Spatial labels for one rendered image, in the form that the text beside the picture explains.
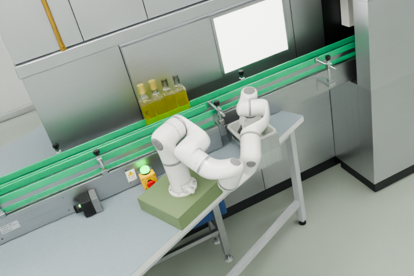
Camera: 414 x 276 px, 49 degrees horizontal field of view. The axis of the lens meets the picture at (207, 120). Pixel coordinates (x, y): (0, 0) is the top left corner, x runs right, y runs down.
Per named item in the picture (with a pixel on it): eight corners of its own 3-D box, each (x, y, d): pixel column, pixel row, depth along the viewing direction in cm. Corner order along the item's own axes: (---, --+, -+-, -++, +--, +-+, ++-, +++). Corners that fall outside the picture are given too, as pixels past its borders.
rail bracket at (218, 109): (215, 113, 231) (209, 92, 224) (229, 127, 217) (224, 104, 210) (209, 116, 230) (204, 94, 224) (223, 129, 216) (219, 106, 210)
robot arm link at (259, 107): (240, 145, 192) (239, 108, 205) (271, 144, 190) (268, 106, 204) (239, 133, 185) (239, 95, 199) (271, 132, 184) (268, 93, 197)
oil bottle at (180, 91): (190, 117, 234) (180, 81, 223) (194, 121, 229) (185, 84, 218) (180, 121, 232) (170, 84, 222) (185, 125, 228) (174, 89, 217)
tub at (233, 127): (257, 126, 236) (255, 112, 232) (280, 145, 217) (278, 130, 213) (228, 139, 232) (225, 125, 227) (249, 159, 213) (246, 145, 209)
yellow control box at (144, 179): (154, 177, 218) (150, 165, 214) (159, 185, 211) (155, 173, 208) (141, 183, 216) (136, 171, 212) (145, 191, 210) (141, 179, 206)
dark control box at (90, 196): (100, 201, 211) (93, 188, 207) (103, 211, 204) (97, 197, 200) (83, 209, 209) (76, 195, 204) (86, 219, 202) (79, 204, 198)
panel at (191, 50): (288, 48, 256) (280, -11, 239) (291, 50, 254) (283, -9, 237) (140, 107, 234) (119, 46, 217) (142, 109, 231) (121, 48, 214)
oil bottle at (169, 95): (180, 121, 233) (169, 84, 222) (183, 125, 228) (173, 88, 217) (170, 125, 231) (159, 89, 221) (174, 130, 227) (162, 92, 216)
